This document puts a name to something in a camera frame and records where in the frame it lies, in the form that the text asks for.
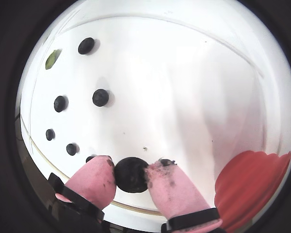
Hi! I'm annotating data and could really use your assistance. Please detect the pink sleeved gripper finger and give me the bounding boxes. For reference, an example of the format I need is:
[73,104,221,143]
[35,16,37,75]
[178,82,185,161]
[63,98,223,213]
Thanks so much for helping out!
[144,159,223,233]
[48,155,117,233]

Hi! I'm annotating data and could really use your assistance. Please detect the red collapsible cup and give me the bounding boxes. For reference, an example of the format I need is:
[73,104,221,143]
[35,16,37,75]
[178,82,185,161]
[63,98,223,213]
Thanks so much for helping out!
[213,150,291,233]

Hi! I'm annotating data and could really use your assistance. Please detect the green leaf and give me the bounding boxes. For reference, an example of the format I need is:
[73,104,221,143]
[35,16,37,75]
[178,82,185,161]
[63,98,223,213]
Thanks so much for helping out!
[45,49,63,70]

